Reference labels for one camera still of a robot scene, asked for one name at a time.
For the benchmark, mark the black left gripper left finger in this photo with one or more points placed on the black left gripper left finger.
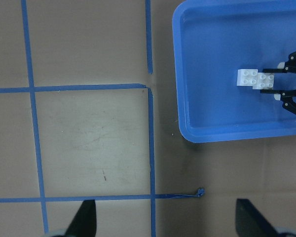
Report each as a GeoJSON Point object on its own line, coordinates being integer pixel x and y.
{"type": "Point", "coordinates": [84, 223]}

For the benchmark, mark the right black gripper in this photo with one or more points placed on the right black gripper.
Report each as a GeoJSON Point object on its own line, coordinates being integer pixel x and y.
{"type": "Point", "coordinates": [287, 96]}

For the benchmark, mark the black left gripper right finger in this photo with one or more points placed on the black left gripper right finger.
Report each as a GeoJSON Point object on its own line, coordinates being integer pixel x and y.
{"type": "Point", "coordinates": [250, 222]}

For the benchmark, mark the white block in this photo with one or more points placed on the white block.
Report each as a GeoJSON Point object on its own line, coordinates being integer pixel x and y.
{"type": "Point", "coordinates": [264, 81]}
{"type": "Point", "coordinates": [247, 77]}

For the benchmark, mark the blue plastic tray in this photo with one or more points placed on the blue plastic tray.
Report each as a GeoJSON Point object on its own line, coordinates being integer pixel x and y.
{"type": "Point", "coordinates": [212, 41]}

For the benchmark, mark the brown paper table cover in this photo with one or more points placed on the brown paper table cover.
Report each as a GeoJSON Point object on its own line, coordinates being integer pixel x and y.
{"type": "Point", "coordinates": [88, 108]}

